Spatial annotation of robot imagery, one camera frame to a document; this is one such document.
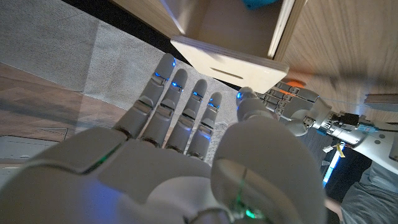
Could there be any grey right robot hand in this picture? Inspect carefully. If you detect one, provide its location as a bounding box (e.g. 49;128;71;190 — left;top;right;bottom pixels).
0;52;327;224

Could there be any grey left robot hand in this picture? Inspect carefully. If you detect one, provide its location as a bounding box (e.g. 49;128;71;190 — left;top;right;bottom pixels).
257;81;340;138

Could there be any wooden drawer with red front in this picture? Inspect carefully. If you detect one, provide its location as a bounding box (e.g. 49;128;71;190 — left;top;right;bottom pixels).
160;0;308;62

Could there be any orange ball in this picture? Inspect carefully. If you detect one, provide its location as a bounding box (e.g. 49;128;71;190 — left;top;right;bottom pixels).
284;80;307;94

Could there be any wooden box with slot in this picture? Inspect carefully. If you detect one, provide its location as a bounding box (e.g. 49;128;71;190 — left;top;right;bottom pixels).
170;35;290;94

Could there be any person's leg in jeans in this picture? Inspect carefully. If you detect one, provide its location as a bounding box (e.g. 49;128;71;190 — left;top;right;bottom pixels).
340;161;398;224

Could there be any printed backdrop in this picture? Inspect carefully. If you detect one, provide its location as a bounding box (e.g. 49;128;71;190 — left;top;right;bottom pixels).
0;0;240;166

